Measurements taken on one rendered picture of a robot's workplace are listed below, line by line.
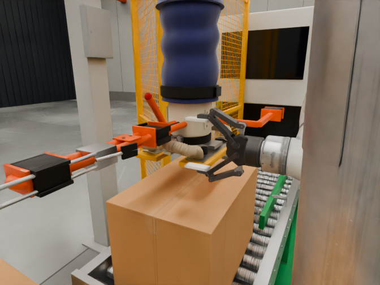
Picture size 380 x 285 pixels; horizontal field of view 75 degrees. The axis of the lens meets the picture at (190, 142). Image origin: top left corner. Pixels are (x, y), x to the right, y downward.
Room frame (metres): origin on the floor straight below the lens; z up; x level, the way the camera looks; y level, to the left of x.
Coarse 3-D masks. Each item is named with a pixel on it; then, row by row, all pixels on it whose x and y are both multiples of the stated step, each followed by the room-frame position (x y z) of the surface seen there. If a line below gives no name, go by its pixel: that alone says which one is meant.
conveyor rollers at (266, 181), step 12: (264, 180) 1.81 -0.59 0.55; (276, 180) 1.84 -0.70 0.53; (288, 180) 1.81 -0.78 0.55; (264, 192) 1.62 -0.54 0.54; (264, 204) 1.45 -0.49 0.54; (276, 204) 1.49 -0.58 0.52; (276, 216) 1.32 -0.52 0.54; (264, 228) 1.19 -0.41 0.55; (252, 240) 1.12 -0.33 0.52; (264, 240) 1.09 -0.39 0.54; (252, 252) 1.03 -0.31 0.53; (264, 252) 1.00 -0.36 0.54; (252, 264) 0.94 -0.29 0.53; (108, 276) 0.88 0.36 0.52; (240, 276) 0.87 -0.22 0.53; (252, 276) 0.86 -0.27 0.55
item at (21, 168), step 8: (48, 152) 0.49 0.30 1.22; (24, 160) 0.45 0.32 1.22; (32, 160) 0.44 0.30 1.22; (40, 160) 0.44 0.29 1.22; (48, 160) 0.44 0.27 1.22; (56, 160) 0.44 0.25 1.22; (8, 168) 0.41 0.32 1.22; (16, 168) 0.40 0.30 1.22; (24, 168) 0.41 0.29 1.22; (32, 168) 0.40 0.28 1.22; (16, 176) 0.40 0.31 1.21; (24, 176) 0.39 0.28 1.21; (32, 184) 0.39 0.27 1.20; (24, 192) 0.40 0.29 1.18
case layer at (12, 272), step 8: (0, 264) 0.93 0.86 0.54; (8, 264) 0.93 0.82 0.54; (0, 272) 0.88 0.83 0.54; (8, 272) 0.88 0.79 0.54; (16, 272) 0.88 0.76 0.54; (0, 280) 0.84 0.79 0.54; (8, 280) 0.84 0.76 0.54; (16, 280) 0.84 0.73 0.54; (24, 280) 0.84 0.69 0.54; (32, 280) 0.84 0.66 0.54
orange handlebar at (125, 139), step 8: (240, 120) 0.90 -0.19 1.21; (248, 120) 0.90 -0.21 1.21; (264, 120) 0.91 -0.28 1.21; (176, 128) 0.82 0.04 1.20; (120, 136) 0.66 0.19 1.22; (128, 136) 0.66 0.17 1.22; (136, 136) 0.66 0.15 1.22; (144, 136) 0.68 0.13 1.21; (120, 144) 0.60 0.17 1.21; (88, 160) 0.50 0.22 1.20; (72, 168) 0.46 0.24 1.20; (80, 168) 0.48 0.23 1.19; (8, 176) 0.40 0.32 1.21; (24, 184) 0.39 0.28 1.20
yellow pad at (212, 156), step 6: (216, 138) 0.98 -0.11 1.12; (222, 144) 0.98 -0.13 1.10; (204, 150) 0.85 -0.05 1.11; (210, 150) 0.90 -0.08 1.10; (216, 150) 0.90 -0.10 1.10; (222, 150) 0.91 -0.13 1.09; (204, 156) 0.83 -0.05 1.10; (210, 156) 0.83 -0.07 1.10; (216, 156) 0.85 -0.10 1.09; (222, 156) 0.89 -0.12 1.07; (180, 162) 0.79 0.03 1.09; (186, 162) 0.79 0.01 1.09; (192, 162) 0.78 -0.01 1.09; (198, 162) 0.78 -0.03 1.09; (204, 162) 0.78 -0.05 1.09; (210, 162) 0.79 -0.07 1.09
